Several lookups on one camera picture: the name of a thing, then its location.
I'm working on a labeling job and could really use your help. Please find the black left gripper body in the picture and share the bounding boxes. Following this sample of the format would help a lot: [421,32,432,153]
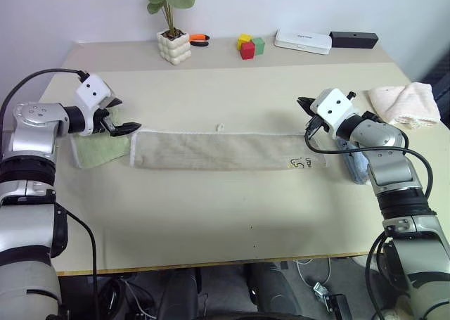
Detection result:
[91,99,117,136]

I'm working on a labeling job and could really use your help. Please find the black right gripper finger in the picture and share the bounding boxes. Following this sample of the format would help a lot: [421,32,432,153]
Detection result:
[304,117,326,141]
[297,96,317,117]

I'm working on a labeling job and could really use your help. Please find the light green towel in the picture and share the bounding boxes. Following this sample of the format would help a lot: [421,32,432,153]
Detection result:
[69,111,132,169]

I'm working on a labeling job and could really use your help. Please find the light blue towel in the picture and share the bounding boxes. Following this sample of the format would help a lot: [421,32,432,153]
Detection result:
[335,139,371,186]

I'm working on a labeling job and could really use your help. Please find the long beige folded towel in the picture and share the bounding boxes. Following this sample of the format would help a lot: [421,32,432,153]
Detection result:
[129,122,330,172]

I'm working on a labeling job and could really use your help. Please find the pale pink folded towel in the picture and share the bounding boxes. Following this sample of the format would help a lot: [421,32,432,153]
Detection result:
[367,82,442,129]

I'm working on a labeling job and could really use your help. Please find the flat white box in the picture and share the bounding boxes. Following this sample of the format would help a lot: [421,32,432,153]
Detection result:
[274,28,333,56]

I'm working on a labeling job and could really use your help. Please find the red cube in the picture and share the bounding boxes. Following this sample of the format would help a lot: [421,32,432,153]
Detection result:
[240,41,256,61]

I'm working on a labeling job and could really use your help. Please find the long black box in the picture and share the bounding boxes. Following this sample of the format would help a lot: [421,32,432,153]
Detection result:
[329,31,380,50]

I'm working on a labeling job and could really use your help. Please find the white bubble plant pot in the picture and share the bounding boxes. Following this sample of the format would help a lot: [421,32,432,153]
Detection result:
[156,28,193,66]

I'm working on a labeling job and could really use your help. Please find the yellow cube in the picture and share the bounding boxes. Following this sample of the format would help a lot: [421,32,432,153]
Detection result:
[237,33,254,51]

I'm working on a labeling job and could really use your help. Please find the black chair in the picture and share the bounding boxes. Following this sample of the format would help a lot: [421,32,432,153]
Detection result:
[419,57,450,103]

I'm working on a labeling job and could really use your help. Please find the dark rounded shape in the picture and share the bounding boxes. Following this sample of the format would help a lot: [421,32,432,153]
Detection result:
[160,267,202,320]
[245,260,300,314]

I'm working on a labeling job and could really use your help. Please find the small black block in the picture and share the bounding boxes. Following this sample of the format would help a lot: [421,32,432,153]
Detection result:
[329,294,352,320]

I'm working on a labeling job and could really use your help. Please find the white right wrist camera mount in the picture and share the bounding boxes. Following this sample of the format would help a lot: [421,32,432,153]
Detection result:
[310,87,356,139]

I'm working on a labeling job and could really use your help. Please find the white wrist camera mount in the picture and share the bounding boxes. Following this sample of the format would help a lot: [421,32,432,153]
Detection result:
[310,87,356,139]
[74,74,115,115]

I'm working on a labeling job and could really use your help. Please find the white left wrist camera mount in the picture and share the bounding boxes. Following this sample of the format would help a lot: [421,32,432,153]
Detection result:
[74,74,115,115]

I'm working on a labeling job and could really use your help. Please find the orange handled pliers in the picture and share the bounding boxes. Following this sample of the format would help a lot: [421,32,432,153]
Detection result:
[188,33,212,48]

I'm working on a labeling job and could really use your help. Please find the thin white cable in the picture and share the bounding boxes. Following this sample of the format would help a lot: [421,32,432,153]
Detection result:
[293,257,333,290]

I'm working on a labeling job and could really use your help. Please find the metal caster bracket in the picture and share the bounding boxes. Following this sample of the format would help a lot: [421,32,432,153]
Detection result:
[312,281,333,304]

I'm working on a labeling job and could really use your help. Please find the black ring shape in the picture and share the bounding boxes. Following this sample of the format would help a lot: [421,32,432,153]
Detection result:
[98,277,131,320]

